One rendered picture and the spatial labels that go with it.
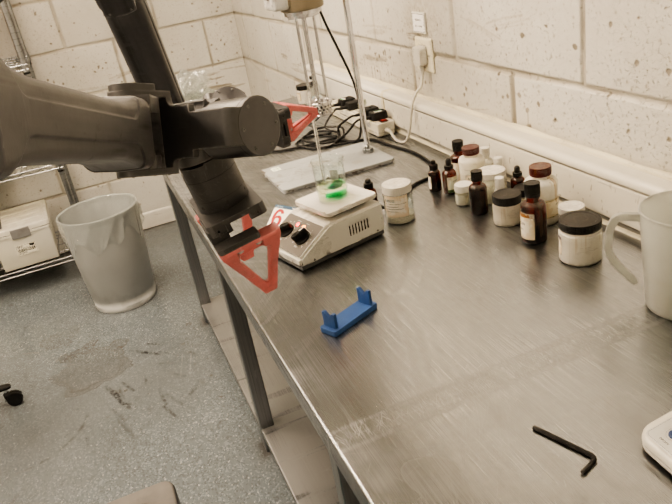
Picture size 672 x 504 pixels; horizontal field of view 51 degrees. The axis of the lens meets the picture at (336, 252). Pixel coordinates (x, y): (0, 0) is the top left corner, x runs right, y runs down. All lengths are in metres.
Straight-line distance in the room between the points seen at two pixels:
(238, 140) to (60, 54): 3.05
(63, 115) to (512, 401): 0.65
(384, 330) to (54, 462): 1.48
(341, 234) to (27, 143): 0.96
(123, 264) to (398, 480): 2.25
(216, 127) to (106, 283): 2.36
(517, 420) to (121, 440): 1.62
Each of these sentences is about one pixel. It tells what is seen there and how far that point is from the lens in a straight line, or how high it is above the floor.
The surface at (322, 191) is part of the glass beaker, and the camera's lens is 1.31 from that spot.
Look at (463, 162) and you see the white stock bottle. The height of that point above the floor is 0.82.
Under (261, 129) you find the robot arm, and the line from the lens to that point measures 0.67.
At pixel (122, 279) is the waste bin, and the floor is 0.15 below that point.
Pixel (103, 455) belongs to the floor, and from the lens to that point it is 2.28.
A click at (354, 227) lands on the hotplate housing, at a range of 1.32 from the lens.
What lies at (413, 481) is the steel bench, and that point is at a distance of 0.81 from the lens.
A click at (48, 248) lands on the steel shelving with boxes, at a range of 3.44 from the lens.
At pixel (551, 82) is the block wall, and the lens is 1.44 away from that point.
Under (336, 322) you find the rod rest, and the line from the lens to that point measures 1.06.
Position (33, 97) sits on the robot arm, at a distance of 0.41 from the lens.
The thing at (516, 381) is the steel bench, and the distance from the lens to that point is 0.94.
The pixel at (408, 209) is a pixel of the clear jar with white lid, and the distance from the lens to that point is 1.39.
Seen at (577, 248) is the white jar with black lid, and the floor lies 0.78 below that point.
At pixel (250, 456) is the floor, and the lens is 2.07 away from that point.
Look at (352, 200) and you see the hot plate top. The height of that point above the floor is 0.84.
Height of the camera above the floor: 1.32
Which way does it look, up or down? 25 degrees down
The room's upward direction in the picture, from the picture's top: 10 degrees counter-clockwise
